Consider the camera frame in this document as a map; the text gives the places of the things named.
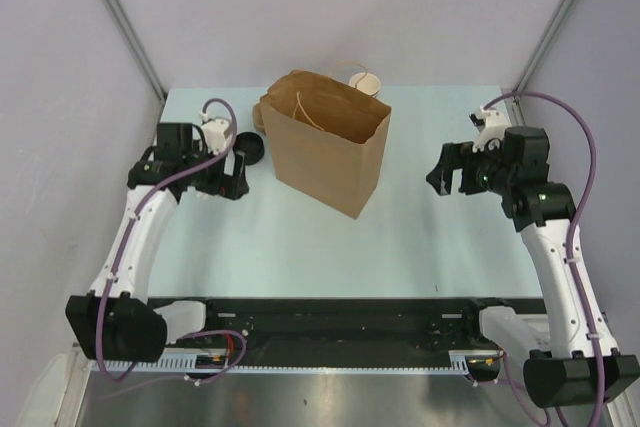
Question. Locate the brown paper bag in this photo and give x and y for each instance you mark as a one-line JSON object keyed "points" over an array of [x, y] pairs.
{"points": [[327, 139]]}

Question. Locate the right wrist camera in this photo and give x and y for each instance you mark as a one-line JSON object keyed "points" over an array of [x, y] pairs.
{"points": [[491, 125]]}

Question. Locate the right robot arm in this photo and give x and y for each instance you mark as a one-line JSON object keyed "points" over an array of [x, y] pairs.
{"points": [[578, 362]]}

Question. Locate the stack of black lids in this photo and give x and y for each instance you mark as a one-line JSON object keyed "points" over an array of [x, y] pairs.
{"points": [[251, 145]]}

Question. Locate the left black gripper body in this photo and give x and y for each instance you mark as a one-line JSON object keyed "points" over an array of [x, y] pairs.
{"points": [[211, 179]]}

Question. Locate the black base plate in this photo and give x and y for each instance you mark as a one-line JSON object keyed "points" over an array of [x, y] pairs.
{"points": [[351, 333]]}

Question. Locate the white cable duct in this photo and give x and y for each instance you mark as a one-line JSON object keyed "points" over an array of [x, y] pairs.
{"points": [[195, 363]]}

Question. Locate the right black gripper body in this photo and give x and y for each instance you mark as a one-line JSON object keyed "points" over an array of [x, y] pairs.
{"points": [[478, 168]]}

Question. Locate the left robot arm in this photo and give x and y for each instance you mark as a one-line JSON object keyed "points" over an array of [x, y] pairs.
{"points": [[113, 320]]}

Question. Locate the stack of paper cups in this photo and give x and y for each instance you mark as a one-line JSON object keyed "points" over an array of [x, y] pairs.
{"points": [[366, 83]]}

